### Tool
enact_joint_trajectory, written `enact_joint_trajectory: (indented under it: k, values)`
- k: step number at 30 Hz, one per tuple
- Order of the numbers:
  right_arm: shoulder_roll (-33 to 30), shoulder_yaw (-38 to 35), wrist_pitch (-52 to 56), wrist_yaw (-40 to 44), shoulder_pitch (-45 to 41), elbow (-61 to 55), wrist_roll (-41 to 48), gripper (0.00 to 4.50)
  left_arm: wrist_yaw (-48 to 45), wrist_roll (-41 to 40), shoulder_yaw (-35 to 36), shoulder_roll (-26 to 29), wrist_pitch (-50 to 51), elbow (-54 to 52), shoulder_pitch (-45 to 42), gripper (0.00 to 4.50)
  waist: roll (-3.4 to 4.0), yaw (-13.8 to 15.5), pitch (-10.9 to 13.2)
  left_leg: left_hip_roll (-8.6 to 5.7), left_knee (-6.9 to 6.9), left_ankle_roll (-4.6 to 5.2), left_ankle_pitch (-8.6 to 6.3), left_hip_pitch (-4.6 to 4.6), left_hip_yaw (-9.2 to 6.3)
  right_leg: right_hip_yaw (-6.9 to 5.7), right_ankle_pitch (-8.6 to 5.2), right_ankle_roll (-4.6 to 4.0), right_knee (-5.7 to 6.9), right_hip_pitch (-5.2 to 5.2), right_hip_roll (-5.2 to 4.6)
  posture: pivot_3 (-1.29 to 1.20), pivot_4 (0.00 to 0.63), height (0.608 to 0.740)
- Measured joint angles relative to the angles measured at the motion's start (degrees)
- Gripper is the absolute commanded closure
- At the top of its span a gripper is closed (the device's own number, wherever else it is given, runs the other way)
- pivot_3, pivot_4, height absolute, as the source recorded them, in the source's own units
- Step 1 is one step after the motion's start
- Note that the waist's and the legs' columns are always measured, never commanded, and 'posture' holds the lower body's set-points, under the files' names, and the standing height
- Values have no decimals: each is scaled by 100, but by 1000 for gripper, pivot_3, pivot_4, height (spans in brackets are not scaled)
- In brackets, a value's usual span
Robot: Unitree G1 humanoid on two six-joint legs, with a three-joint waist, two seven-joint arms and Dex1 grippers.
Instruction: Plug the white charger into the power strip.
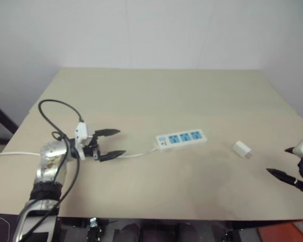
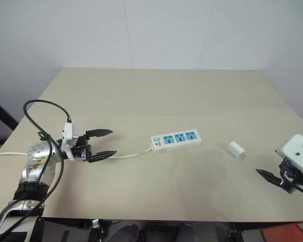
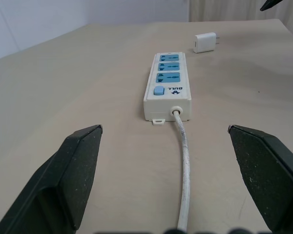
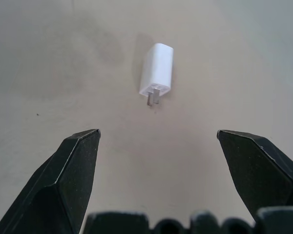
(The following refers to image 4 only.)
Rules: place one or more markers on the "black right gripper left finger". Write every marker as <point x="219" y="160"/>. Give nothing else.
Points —
<point x="63" y="175"/>

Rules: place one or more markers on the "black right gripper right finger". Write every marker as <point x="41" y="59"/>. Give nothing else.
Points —
<point x="256" y="170"/>

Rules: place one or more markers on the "white USB power adapter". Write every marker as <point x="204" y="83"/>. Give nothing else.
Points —
<point x="157" y="70"/>

